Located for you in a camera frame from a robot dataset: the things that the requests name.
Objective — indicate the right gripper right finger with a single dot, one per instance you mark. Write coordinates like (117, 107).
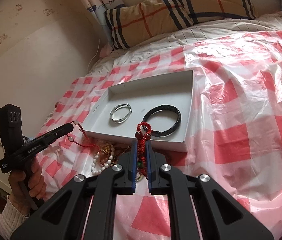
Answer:
(199, 208)

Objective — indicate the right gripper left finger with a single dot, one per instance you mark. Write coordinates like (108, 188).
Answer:
(84, 208)

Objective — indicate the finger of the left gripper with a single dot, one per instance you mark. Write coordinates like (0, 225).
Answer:
(57, 133)

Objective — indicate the white knit sleeve forearm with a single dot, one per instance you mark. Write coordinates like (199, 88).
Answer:
(10, 219)

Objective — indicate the person's left hand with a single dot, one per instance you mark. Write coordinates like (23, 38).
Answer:
(25, 189)

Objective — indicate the gold charm pendant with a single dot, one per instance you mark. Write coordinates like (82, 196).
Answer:
(104, 154)

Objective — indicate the silver engraved bangle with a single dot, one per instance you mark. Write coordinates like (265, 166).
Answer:
(120, 113)

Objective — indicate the red white checkered plastic sheet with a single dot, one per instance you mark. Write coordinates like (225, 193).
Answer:
(236, 135)

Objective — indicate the white shallow cardboard box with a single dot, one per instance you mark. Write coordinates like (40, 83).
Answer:
(176, 89)

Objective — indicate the beige plaid pillow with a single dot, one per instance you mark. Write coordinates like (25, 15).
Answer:
(130, 26)

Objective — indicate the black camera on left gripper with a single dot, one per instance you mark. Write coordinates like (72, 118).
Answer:
(10, 128)

